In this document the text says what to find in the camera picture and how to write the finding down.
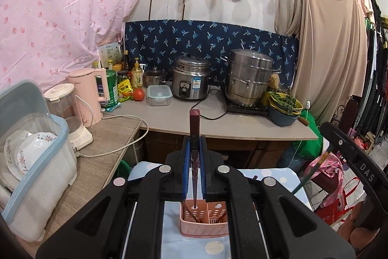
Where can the silver rice cooker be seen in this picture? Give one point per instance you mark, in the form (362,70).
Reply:
(191,80)

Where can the dark red chopstick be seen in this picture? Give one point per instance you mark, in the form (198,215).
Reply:
(188,214)
(194,125)

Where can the dark sauce bottle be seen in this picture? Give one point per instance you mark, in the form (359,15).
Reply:
(125,60)

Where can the yellow snack packet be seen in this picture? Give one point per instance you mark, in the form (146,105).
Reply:
(125,87)

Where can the clear food container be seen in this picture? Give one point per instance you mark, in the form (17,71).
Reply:
(159,96)

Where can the floral plate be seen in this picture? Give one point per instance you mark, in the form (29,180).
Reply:
(36,149)
(12,152)

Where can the black induction stove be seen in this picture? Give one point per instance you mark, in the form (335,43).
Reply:
(236,108)

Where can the green bag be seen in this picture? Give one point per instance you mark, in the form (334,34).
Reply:
(309,137)

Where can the green chopstick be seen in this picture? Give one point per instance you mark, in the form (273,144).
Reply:
(312,171)

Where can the white carton box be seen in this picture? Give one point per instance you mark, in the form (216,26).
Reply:
(109,54)

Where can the row of hanging clothes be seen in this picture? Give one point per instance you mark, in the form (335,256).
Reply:
(372,49)

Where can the blue bowl with greens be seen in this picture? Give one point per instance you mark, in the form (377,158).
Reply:
(283,115)

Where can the pink floral cloth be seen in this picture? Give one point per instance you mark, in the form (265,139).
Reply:
(329,177)

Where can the pink perforated utensil basket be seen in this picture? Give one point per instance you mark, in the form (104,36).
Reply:
(203,228)

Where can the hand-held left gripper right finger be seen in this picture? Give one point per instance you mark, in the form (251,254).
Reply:
(202,168)

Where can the small steel lidded pot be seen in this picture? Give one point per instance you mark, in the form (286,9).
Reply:
(155,78)

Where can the glass jar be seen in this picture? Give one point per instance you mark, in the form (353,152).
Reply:
(122,77)

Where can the wood grain side counter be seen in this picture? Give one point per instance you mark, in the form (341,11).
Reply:
(103,137)

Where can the green packet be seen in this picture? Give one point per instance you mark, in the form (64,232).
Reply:
(112,92)

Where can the beige curtain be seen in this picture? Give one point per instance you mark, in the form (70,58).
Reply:
(327,58)

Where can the dark ornate chair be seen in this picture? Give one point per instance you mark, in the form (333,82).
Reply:
(348,116)

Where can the white dish rack blue lid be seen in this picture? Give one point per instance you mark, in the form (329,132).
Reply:
(36,174)

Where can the yellow soap bottle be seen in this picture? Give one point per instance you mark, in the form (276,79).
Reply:
(137,75)

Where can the navy floral cloth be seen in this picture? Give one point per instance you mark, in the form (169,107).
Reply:
(212,37)

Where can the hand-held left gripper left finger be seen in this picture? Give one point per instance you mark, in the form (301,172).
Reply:
(187,168)

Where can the pink electric kettle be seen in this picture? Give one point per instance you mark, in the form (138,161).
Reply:
(88,95)

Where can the grey back counter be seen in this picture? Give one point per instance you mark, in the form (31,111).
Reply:
(242,125)

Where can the red plastic bag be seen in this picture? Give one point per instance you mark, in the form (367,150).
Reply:
(336,210)

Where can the red tomato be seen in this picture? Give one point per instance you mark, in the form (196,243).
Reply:
(138,94)

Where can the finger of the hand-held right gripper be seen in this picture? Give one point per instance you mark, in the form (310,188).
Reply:
(348,152)

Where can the white blender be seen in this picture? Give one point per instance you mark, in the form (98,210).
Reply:
(72,122)

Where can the steel steamer pot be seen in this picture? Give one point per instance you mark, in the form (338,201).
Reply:
(248,77)

